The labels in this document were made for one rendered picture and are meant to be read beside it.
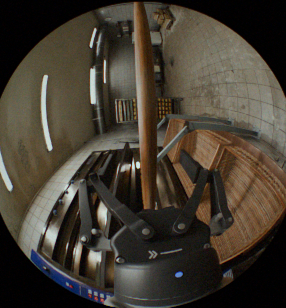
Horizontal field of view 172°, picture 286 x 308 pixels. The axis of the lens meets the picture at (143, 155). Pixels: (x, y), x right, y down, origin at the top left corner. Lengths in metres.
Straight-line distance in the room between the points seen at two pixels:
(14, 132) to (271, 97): 2.62
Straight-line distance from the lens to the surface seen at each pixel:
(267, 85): 1.34
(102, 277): 0.57
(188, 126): 0.58
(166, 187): 0.98
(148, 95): 0.16
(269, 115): 1.26
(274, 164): 0.64
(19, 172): 1.48
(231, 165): 0.80
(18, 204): 1.50
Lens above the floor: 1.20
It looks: 1 degrees down
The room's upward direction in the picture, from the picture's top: 94 degrees counter-clockwise
